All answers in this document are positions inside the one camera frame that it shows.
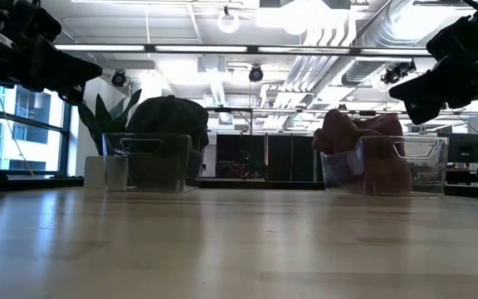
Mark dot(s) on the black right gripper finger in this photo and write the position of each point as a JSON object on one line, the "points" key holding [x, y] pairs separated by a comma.
{"points": [[423, 112], [442, 87]]}

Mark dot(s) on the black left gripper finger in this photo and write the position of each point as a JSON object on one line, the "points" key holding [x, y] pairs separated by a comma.
{"points": [[73, 95], [64, 68]]}

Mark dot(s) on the green snake plant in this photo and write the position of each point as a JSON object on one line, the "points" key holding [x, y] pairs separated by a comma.
{"points": [[98, 124]]}

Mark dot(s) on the black ceiling spot lamp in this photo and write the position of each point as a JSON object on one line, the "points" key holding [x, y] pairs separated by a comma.
{"points": [[394, 74], [256, 74], [118, 79]]}

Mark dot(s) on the black computer monitor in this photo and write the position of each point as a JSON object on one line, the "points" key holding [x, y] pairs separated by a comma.
{"points": [[463, 147]]}

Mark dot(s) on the clear plastic bin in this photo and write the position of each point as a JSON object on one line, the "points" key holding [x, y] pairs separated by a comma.
{"points": [[112, 166], [430, 174]]}

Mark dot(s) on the overhead light bar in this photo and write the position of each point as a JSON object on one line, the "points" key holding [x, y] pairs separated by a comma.
{"points": [[201, 48]]}

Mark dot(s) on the black cabinet row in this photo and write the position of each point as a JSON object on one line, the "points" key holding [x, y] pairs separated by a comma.
{"points": [[289, 158]]}

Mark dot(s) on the silver ventilation duct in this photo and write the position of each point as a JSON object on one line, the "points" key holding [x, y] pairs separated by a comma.
{"points": [[388, 25]]}

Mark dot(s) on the black background workbench frame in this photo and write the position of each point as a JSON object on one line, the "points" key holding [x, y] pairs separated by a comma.
{"points": [[230, 109]]}

